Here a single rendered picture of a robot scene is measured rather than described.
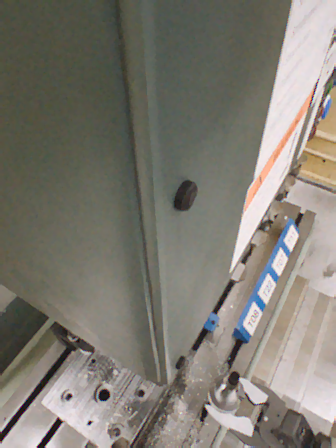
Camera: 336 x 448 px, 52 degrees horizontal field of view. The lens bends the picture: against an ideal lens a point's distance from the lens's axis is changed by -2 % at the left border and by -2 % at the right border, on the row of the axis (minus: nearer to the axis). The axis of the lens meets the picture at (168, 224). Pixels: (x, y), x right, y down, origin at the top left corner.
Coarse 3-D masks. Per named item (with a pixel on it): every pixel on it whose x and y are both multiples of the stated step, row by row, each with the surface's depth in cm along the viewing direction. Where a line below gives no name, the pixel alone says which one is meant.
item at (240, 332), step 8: (288, 224) 117; (280, 240) 112; (272, 256) 109; (264, 272) 105; (272, 272) 107; (264, 280) 104; (256, 288) 102; (256, 296) 101; (248, 304) 99; (256, 304) 100; (264, 304) 103; (240, 320) 96; (240, 328) 95; (240, 336) 97; (248, 336) 97
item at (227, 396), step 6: (216, 384) 61; (222, 384) 56; (216, 390) 60; (222, 390) 57; (228, 390) 55; (234, 390) 55; (216, 396) 60; (222, 396) 58; (228, 396) 57; (234, 396) 57; (222, 402) 59; (228, 402) 58; (234, 402) 59
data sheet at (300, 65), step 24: (312, 0) 18; (288, 24) 16; (312, 24) 20; (288, 48) 17; (312, 48) 23; (288, 72) 19; (312, 72) 27; (288, 96) 22; (288, 120) 26; (264, 144) 21
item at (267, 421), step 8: (264, 408) 61; (272, 408) 61; (280, 408) 61; (264, 416) 60; (272, 416) 60; (280, 416) 60; (256, 424) 60; (264, 424) 59; (272, 424) 59; (280, 424) 59; (264, 432) 58; (272, 432) 58; (320, 432) 60; (264, 440) 58; (272, 440) 58; (280, 440) 58; (320, 440) 58; (328, 440) 58
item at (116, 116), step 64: (0, 0) 7; (64, 0) 7; (128, 0) 7; (192, 0) 8; (256, 0) 11; (0, 64) 9; (64, 64) 8; (128, 64) 8; (192, 64) 9; (256, 64) 14; (0, 128) 11; (64, 128) 9; (128, 128) 9; (192, 128) 11; (256, 128) 18; (0, 192) 16; (64, 192) 12; (128, 192) 11; (192, 192) 12; (0, 256) 25; (64, 256) 17; (128, 256) 13; (192, 256) 17; (64, 320) 28; (128, 320) 18; (192, 320) 25
